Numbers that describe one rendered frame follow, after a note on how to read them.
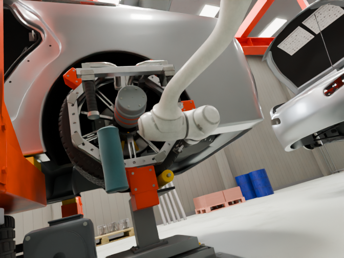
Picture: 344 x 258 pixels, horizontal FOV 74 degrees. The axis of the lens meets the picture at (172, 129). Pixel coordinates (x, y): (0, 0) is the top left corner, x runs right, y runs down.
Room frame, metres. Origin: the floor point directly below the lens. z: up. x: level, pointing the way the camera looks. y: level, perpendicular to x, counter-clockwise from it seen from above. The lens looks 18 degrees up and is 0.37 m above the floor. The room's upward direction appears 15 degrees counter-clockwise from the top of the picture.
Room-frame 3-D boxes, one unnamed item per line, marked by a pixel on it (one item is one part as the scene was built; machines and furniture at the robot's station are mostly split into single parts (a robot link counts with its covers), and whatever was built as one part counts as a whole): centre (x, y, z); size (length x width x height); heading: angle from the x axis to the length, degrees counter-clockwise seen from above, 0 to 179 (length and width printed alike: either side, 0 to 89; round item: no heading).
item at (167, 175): (1.18, 0.12, 0.51); 0.29 x 0.06 x 0.06; 21
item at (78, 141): (1.04, 0.19, 0.85); 0.54 x 0.07 x 0.54; 111
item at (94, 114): (0.76, 0.27, 0.83); 0.04 x 0.04 x 0.16
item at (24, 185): (0.83, 0.66, 0.69); 0.52 x 0.17 x 0.35; 21
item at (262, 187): (7.83, -2.11, 0.41); 1.10 x 0.68 x 0.81; 28
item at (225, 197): (7.21, -0.79, 0.23); 1.34 x 0.97 x 0.47; 118
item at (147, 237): (1.20, 0.25, 0.32); 0.40 x 0.30 x 0.28; 111
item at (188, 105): (1.16, -0.10, 0.85); 0.09 x 0.08 x 0.07; 111
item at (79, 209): (2.76, 1.39, 0.69); 0.52 x 0.17 x 0.35; 21
